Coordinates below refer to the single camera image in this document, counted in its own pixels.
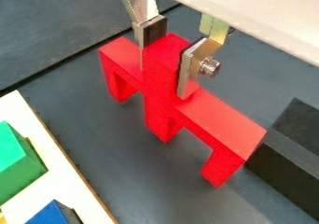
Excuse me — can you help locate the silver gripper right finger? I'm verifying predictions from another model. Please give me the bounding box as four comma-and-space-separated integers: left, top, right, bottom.
178, 14, 231, 99

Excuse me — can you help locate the green long block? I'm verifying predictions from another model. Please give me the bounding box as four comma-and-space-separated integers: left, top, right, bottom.
0, 121, 49, 205

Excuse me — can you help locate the black rectangular block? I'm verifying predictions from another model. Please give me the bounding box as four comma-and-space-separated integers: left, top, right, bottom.
246, 98, 319, 222

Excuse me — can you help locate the yellow puzzle board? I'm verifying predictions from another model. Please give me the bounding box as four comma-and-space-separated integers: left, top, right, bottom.
0, 91, 119, 224

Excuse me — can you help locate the red cross-shaped block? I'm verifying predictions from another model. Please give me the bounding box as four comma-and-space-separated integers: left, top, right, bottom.
99, 34, 268, 187

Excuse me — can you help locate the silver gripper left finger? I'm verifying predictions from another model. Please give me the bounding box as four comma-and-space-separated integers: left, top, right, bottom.
122, 0, 167, 48

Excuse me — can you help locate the blue long block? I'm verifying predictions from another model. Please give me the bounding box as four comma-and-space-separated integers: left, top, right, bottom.
27, 200, 85, 224

